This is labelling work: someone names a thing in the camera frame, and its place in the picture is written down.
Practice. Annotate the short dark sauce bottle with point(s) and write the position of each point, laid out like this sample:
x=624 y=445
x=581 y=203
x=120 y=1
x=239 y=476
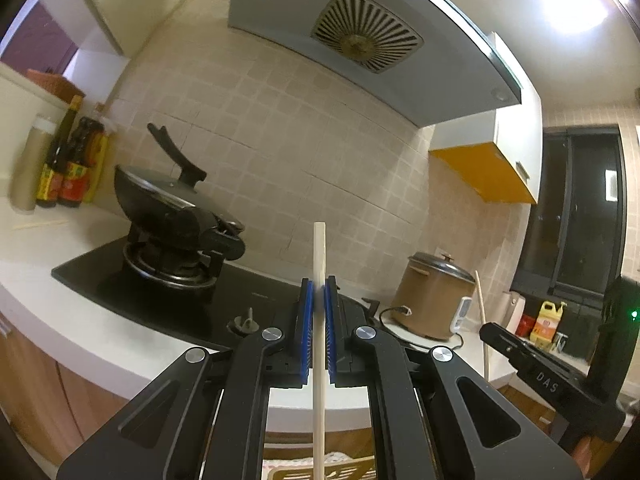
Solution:
x=75 y=175

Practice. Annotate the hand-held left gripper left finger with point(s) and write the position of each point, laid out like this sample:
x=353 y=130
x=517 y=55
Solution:
x=307 y=320

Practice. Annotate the tall dark sauce bottle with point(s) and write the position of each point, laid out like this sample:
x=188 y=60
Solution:
x=52 y=165

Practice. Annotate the red package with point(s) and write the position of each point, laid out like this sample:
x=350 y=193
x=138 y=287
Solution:
x=526 y=326

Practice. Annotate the beige plastic utensil basket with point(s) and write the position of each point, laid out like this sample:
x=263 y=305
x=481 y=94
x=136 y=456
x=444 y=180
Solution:
x=320 y=475

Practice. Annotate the person's right hand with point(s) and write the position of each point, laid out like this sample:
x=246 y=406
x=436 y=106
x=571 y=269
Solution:
x=584 y=457

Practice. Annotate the black glass gas stove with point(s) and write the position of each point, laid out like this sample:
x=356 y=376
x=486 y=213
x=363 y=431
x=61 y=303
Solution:
x=165 y=300

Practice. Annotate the beige plastic bottle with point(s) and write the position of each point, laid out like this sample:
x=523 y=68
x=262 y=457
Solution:
x=27 y=170

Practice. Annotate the striped woven mat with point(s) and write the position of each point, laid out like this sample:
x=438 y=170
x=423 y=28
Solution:
x=345 y=459

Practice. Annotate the brown rice cooker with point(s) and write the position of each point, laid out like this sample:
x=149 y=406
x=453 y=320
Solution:
x=430 y=305

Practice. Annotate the yellow oil bottle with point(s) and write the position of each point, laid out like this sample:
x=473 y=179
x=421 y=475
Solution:
x=549 y=327

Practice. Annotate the white yellow wall cabinet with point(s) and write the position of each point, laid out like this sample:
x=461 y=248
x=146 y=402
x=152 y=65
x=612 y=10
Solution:
x=510 y=150

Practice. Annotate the white plug timer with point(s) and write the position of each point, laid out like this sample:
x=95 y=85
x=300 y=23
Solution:
x=462 y=312

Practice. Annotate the black wok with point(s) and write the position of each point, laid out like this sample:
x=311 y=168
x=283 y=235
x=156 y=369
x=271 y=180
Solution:
x=165 y=220

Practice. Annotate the wooden chopstick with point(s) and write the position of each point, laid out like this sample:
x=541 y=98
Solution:
x=319 y=260
x=40 y=225
x=481 y=305

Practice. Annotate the black wok lid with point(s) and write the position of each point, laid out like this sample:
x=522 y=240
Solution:
x=170 y=180

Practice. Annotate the wooden cabinet door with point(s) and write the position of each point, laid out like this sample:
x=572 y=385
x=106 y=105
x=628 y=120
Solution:
x=45 y=390

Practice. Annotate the brown wicker basket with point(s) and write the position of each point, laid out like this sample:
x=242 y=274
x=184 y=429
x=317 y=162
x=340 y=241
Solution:
x=55 y=85

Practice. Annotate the dark window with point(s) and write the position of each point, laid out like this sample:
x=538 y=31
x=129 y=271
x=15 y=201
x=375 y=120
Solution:
x=575 y=220

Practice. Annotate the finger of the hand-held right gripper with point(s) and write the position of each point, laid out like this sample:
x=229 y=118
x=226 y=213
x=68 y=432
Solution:
x=540 y=367

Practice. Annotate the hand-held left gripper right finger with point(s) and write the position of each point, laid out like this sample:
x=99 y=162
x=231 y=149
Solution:
x=330 y=320

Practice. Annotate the grey range hood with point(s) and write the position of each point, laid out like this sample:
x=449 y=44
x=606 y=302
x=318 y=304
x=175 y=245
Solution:
x=400 y=60

